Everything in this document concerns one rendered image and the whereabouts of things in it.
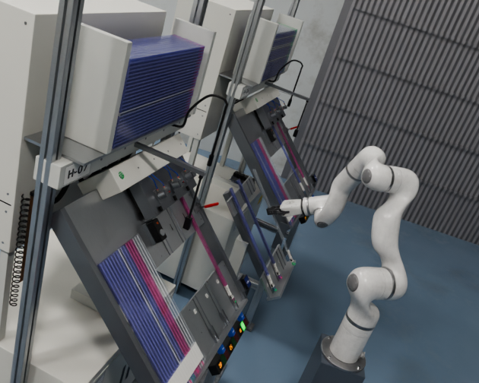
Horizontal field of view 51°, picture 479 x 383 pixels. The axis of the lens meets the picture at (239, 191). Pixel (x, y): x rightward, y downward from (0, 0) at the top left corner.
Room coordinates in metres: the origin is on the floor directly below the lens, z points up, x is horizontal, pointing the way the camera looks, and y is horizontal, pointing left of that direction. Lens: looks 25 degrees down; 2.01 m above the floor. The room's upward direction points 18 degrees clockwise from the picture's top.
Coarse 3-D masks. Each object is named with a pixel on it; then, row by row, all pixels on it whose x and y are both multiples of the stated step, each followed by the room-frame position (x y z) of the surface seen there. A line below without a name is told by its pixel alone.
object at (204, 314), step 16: (224, 272) 1.74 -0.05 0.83; (208, 288) 1.59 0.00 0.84; (224, 288) 1.67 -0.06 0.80; (192, 304) 1.46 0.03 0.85; (208, 304) 1.53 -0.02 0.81; (224, 304) 1.62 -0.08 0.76; (192, 320) 1.41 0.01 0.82; (208, 320) 1.48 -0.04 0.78; (224, 320) 1.55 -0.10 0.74; (208, 336) 1.43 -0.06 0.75; (208, 352) 1.39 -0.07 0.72
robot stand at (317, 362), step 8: (320, 336) 1.72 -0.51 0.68; (320, 344) 1.67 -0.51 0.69; (312, 352) 1.72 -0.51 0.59; (320, 352) 1.62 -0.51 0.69; (312, 360) 1.66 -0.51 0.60; (320, 360) 1.57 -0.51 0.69; (312, 368) 1.62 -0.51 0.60; (320, 368) 1.55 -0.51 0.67; (328, 368) 1.55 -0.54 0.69; (336, 368) 1.54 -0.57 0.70; (304, 376) 1.67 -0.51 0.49; (312, 376) 1.57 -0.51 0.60; (320, 376) 1.55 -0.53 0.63; (328, 376) 1.54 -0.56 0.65; (336, 376) 1.54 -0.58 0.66; (344, 376) 1.54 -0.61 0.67; (352, 376) 1.54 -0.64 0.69; (360, 376) 1.54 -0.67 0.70
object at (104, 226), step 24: (96, 192) 1.36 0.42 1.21; (120, 192) 1.46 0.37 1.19; (72, 216) 1.22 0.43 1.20; (96, 216) 1.30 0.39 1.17; (120, 216) 1.40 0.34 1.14; (168, 216) 1.62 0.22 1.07; (96, 240) 1.25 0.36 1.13; (120, 240) 1.33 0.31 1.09; (144, 240) 1.43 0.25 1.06; (168, 240) 1.54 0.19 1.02; (96, 264) 1.19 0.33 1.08
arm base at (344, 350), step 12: (348, 324) 1.59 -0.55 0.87; (336, 336) 1.62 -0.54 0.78; (348, 336) 1.58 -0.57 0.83; (360, 336) 1.57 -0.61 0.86; (324, 348) 1.62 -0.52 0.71; (336, 348) 1.60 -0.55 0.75; (348, 348) 1.57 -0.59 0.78; (360, 348) 1.58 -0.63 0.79; (336, 360) 1.57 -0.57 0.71; (348, 360) 1.57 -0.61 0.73; (360, 360) 1.62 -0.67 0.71
